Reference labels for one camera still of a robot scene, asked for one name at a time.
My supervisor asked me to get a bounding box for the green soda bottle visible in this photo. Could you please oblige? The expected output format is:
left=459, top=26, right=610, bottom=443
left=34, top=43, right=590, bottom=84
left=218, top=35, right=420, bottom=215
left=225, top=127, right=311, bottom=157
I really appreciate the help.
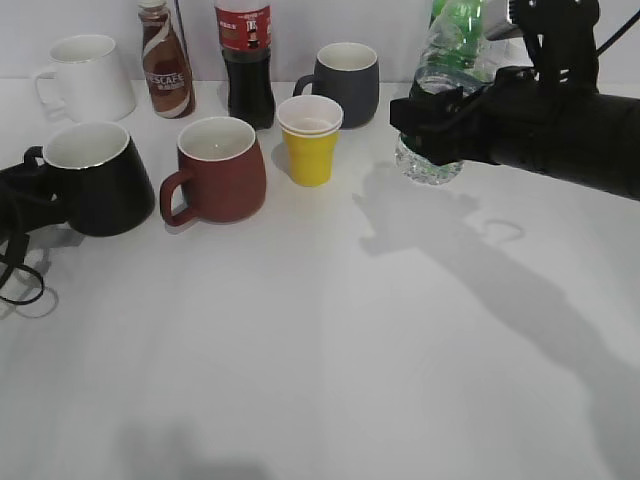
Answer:
left=428, top=0, right=484, bottom=70

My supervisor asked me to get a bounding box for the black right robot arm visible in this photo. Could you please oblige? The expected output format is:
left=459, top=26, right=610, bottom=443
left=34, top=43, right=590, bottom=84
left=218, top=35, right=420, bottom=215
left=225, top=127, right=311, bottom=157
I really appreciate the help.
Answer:
left=390, top=67, right=639, bottom=200

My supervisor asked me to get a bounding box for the white ceramic mug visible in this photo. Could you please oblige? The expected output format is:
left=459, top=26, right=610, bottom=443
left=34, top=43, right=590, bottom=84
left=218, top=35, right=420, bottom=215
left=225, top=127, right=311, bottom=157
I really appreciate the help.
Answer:
left=32, top=34, right=136, bottom=122

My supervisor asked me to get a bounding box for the black ceramic mug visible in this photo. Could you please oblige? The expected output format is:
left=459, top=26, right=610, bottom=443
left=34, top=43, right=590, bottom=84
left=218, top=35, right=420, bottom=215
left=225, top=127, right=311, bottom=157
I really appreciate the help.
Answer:
left=23, top=122, right=155, bottom=237

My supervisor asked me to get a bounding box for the white milk carton bottle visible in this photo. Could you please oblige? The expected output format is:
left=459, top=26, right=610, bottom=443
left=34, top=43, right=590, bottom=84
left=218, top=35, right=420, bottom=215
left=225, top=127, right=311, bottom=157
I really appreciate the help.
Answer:
left=500, top=38, right=532, bottom=67

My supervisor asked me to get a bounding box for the yellow paper cup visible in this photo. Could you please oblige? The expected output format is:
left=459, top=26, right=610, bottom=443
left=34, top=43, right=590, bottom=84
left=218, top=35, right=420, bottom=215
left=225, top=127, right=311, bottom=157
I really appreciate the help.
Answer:
left=276, top=95, right=344, bottom=187

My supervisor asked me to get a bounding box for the red-brown ceramic mug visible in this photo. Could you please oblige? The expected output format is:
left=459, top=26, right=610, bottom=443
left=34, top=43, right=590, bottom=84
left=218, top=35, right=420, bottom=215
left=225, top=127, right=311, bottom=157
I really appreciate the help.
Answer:
left=159, top=116, right=267, bottom=227

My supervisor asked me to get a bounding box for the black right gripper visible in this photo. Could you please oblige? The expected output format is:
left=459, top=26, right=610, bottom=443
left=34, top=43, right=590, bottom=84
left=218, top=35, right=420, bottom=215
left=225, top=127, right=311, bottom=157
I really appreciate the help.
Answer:
left=390, top=66, right=537, bottom=165

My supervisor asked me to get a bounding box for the dark grey ceramic mug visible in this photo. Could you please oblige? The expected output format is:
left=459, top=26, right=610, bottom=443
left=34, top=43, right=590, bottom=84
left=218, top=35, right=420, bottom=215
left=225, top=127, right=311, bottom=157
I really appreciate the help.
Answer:
left=293, top=42, right=380, bottom=129

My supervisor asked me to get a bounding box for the black cable right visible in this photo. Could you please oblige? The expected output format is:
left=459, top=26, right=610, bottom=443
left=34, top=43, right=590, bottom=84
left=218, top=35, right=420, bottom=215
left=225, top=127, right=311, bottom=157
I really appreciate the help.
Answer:
left=597, top=9, right=640, bottom=56

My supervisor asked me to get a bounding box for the black cable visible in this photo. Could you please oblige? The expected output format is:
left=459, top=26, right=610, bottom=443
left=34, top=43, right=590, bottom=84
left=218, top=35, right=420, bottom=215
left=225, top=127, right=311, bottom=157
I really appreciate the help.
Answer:
left=597, top=9, right=640, bottom=56
left=0, top=232, right=46, bottom=307

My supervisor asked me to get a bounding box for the black cable left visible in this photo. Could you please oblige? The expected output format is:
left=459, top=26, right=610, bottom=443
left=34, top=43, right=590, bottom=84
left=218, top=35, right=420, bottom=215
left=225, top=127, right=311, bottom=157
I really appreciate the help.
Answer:
left=0, top=232, right=46, bottom=307

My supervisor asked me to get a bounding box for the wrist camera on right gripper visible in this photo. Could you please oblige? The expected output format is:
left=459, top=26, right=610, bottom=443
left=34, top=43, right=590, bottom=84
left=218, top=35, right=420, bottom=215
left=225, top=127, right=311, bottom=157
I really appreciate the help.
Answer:
left=483, top=0, right=600, bottom=93

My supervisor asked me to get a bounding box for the cola bottle red label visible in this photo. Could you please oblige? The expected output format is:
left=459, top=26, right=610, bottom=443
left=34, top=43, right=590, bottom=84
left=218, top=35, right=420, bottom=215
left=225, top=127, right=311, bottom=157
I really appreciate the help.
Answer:
left=214, top=1, right=275, bottom=130

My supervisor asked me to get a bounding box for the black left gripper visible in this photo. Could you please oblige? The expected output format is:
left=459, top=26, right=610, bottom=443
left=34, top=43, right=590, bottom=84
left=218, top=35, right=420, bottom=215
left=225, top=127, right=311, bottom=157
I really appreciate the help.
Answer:
left=1, top=146, right=68, bottom=243

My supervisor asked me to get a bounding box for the Nescafe coffee bottle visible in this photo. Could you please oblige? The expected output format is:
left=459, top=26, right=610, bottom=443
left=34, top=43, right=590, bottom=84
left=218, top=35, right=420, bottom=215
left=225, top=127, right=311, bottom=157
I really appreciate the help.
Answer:
left=137, top=1, right=195, bottom=119

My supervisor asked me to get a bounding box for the clear water bottle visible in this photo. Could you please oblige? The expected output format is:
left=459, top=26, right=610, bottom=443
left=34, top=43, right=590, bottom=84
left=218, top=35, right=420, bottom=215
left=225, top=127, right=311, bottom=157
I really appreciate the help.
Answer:
left=395, top=24, right=488, bottom=186

